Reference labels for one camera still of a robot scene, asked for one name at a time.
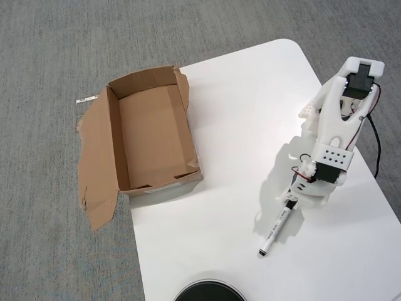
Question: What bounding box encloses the black power cable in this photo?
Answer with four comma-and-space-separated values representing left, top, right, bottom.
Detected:
367, 113, 382, 179

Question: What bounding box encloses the black round object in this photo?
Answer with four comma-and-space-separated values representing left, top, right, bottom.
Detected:
172, 271, 248, 301

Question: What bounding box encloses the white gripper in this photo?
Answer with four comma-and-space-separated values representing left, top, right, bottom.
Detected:
275, 191, 330, 210

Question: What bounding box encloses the white marker pen black cap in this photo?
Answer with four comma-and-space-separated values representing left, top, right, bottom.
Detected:
257, 200, 298, 260

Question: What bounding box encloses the open brown cardboard box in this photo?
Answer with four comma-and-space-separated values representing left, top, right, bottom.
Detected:
75, 64, 206, 232

